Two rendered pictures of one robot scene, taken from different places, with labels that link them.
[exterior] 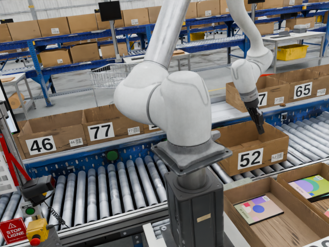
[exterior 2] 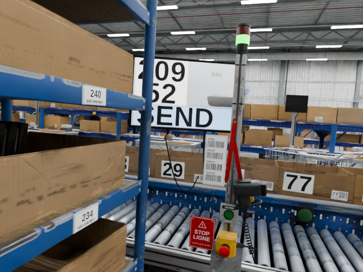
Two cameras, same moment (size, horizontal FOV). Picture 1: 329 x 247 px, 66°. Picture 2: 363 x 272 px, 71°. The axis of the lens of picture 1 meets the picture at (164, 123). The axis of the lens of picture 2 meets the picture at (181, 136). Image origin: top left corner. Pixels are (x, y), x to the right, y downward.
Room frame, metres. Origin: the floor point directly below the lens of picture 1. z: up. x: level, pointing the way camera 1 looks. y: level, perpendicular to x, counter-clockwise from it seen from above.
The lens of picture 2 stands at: (-0.05, 0.34, 1.30)
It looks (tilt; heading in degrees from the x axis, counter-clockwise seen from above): 4 degrees down; 29
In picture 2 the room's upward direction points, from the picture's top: 3 degrees clockwise
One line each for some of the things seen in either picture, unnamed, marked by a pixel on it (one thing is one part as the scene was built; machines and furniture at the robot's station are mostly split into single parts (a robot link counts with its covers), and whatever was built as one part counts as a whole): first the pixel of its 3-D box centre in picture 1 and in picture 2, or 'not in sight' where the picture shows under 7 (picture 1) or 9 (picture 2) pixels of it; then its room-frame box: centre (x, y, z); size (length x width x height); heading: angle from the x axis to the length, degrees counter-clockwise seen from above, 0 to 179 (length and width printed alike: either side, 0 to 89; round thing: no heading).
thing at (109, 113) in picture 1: (112, 121); (309, 179); (1.71, 0.37, 0.96); 0.39 x 0.29 x 0.17; 102
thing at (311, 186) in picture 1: (312, 186); not in sight; (0.99, -0.70, 0.79); 0.19 x 0.14 x 0.02; 103
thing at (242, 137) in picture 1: (246, 145); not in sight; (1.39, -0.50, 0.83); 0.39 x 0.29 x 0.17; 103
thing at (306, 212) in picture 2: (112, 156); (304, 215); (1.49, 0.37, 0.81); 0.07 x 0.01 x 0.07; 102
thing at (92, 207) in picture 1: (91, 193); (276, 244); (1.22, 0.47, 0.72); 0.52 x 0.05 x 0.05; 12
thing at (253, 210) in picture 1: (257, 209); not in sight; (0.91, -0.39, 0.76); 0.19 x 0.14 x 0.02; 105
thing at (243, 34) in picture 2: not in sight; (242, 36); (0.91, 0.62, 1.62); 0.05 x 0.05 x 0.06
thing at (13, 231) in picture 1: (21, 229); (209, 234); (0.87, 0.69, 0.85); 0.16 x 0.01 x 0.13; 102
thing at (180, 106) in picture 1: (183, 105); not in sight; (0.79, -0.07, 1.38); 0.18 x 0.16 x 0.22; 49
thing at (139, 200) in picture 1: (135, 183); (338, 256); (1.28, 0.22, 0.72); 0.52 x 0.05 x 0.05; 12
